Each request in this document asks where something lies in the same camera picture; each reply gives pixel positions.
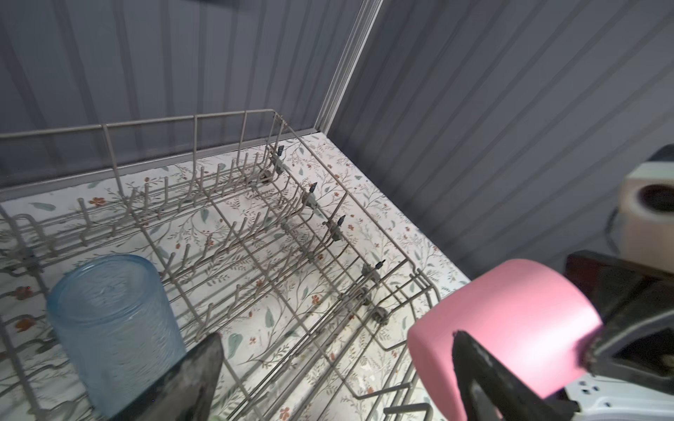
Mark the blue transparent cup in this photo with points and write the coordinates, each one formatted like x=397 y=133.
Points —
x=115 y=324

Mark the floral table mat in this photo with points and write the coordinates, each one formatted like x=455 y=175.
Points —
x=342 y=237

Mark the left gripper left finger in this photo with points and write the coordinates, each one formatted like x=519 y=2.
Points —
x=186 y=391

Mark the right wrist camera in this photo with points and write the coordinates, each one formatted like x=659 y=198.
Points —
x=646 y=203

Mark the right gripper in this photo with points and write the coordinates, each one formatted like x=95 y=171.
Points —
x=635 y=304

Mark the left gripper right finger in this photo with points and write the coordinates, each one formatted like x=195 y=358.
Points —
x=490 y=391

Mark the pink plastic cup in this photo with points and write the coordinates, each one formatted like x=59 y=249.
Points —
x=529 y=317

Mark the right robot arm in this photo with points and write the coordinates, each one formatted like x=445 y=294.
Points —
x=606 y=398

